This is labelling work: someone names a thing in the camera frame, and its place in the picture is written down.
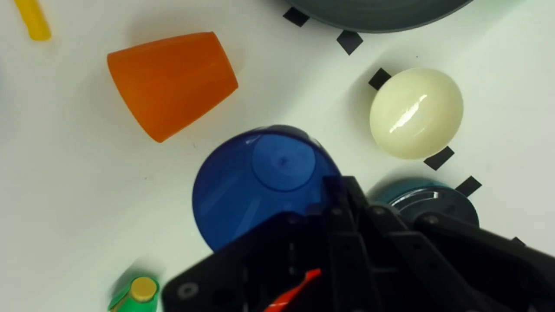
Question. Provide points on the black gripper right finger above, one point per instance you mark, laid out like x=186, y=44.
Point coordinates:
x=416, y=266

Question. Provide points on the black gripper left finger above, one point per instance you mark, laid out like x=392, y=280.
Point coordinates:
x=253, y=261

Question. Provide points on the translucent blue plastic cup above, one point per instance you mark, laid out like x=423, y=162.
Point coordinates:
x=243, y=191

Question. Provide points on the orange plastic cup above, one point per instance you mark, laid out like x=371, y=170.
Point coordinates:
x=174, y=80

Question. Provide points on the yellow toy fry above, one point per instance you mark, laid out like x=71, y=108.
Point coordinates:
x=33, y=20

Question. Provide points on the grey green round plate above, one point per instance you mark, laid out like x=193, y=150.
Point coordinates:
x=375, y=14

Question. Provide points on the red orange strip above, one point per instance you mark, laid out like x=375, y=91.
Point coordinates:
x=295, y=295

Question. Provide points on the teal toy pan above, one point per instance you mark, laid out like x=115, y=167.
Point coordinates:
x=430, y=202

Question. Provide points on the small green yellow object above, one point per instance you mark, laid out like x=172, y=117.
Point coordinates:
x=135, y=292

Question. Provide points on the small cream bowl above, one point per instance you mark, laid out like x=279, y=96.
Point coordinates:
x=416, y=115

